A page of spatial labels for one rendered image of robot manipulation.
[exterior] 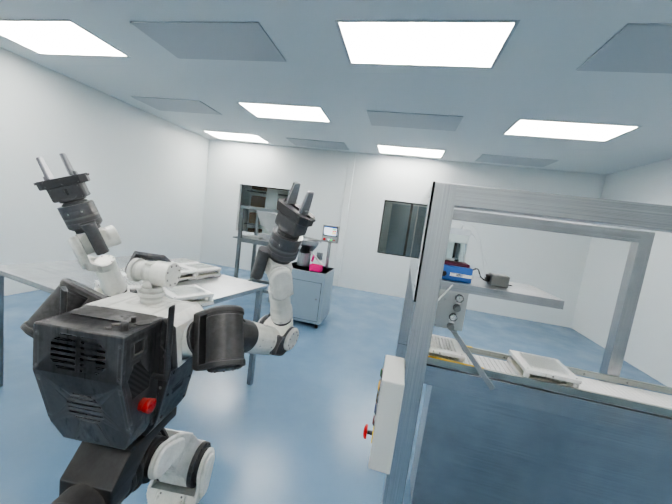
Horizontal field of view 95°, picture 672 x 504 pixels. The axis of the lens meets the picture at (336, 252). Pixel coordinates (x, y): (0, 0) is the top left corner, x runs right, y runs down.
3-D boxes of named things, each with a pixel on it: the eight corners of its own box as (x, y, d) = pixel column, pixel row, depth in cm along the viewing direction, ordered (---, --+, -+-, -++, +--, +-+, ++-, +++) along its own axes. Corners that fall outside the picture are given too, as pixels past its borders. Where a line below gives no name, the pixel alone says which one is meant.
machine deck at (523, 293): (421, 285, 151) (423, 277, 151) (418, 273, 188) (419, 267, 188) (562, 309, 139) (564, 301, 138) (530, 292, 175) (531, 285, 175)
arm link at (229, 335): (260, 359, 83) (231, 358, 71) (230, 365, 85) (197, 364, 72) (258, 317, 87) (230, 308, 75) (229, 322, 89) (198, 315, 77)
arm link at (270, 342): (288, 362, 103) (254, 361, 83) (257, 347, 108) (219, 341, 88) (302, 330, 106) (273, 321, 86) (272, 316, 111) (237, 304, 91)
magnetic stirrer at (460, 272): (429, 277, 153) (432, 259, 152) (426, 271, 174) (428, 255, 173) (471, 284, 149) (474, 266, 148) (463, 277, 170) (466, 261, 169)
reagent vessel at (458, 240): (436, 259, 156) (442, 222, 153) (433, 256, 170) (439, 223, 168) (468, 264, 152) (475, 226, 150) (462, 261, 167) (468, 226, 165)
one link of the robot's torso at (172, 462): (205, 489, 114) (143, 495, 76) (160, 479, 115) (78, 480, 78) (220, 441, 123) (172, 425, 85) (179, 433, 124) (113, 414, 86)
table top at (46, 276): (-13, 271, 209) (-13, 266, 209) (141, 258, 311) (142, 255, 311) (141, 326, 156) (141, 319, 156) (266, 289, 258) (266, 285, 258)
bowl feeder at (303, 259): (286, 265, 428) (289, 238, 424) (295, 262, 463) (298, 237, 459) (320, 270, 419) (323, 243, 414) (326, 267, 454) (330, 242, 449)
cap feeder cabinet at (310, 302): (274, 320, 422) (280, 266, 413) (289, 309, 477) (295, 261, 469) (318, 329, 409) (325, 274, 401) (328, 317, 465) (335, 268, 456)
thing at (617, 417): (413, 381, 159) (416, 363, 158) (412, 358, 187) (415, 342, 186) (721, 453, 133) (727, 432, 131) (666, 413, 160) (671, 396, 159)
